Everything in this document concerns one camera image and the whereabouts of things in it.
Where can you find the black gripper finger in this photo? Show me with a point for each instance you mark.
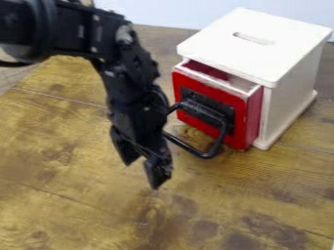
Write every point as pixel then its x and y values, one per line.
pixel 157 169
pixel 123 138

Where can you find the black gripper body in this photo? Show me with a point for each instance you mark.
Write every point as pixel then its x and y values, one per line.
pixel 137 106

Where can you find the red drawer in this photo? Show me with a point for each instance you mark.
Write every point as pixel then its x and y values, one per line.
pixel 227 95

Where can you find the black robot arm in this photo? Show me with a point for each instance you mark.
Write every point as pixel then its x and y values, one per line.
pixel 44 28

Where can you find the white wooden cabinet box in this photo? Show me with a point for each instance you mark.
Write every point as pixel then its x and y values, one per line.
pixel 274 52

